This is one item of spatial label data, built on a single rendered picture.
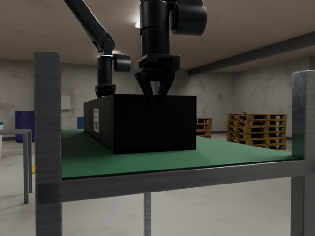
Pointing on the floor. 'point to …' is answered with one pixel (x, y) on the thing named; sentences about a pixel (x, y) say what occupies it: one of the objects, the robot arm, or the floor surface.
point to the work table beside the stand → (27, 134)
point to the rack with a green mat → (160, 159)
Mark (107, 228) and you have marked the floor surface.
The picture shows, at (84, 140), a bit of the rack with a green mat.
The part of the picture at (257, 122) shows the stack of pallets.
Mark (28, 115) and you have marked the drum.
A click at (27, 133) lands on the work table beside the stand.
